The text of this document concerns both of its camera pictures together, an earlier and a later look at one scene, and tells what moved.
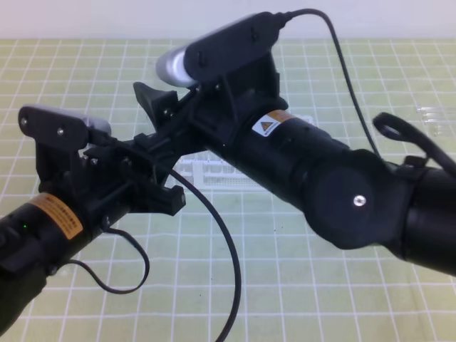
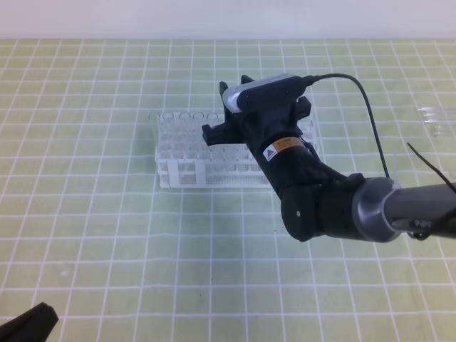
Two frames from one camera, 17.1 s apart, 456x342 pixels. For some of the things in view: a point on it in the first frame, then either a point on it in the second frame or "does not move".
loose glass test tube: x=436 y=110 does not move
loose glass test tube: x=438 y=118 does not move
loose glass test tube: x=442 y=130 does not move
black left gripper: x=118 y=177 -> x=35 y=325
